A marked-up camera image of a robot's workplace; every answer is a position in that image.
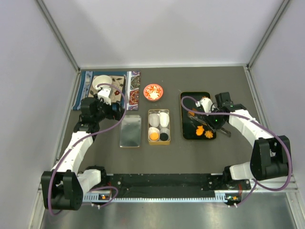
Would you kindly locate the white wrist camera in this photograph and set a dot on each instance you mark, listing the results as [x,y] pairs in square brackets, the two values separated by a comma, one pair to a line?
[104,94]
[206,104]

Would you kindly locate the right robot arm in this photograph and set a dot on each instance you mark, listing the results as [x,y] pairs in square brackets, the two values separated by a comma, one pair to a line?
[271,154]

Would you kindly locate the orange fish shaped cookie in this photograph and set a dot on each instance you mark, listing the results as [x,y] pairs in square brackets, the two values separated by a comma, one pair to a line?
[199,130]

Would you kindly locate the blue patterned placemat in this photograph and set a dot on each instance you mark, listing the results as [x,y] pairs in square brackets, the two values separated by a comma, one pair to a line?
[131,88]

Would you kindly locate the white paper cup bottom-left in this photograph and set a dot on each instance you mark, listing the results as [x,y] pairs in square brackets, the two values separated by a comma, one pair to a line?
[153,129]

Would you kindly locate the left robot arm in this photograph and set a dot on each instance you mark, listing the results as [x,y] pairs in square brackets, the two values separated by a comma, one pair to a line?
[62,187]

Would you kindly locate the red patterned small bowl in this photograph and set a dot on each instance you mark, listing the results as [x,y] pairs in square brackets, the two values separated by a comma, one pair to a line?
[153,92]

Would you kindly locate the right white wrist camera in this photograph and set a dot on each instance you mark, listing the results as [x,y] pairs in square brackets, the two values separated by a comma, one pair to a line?
[206,104]

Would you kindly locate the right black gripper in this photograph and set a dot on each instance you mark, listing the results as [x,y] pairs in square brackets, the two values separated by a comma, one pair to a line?
[208,119]

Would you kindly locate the gold cookie tin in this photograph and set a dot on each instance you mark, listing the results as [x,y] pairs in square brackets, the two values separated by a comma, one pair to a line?
[159,142]

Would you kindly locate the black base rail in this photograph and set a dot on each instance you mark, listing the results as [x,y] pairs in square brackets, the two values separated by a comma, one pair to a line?
[165,185]

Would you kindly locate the white ceramic cup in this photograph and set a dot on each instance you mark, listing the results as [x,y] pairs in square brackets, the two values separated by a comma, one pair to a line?
[101,81]

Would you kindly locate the black rectangular tray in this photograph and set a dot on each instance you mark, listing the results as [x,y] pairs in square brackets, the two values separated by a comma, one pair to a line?
[189,126]

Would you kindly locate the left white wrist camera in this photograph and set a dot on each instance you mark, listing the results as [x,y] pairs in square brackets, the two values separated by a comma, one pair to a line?
[104,94]

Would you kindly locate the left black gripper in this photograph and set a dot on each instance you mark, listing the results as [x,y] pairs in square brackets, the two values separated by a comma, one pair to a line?
[115,114]

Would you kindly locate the white paper cup top-right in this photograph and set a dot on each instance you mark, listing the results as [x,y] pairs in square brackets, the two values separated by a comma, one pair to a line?
[164,119]

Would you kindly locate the floral square coaster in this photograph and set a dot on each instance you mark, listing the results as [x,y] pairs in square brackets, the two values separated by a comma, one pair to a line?
[117,81]

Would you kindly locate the black sandwich cookie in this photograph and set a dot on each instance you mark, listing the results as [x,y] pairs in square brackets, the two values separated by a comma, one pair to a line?
[164,136]

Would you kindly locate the white paper cup bottom-right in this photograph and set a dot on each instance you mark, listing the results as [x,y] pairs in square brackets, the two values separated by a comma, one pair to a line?
[165,130]

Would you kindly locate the black serving tongs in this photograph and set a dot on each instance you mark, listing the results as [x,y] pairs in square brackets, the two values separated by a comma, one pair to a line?
[221,130]

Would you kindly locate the white paper cup top-left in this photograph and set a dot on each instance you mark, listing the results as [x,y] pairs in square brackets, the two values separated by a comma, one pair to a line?
[154,120]

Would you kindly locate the orange flower cookie bottom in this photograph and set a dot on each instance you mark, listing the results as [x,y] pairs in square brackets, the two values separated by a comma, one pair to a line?
[209,134]

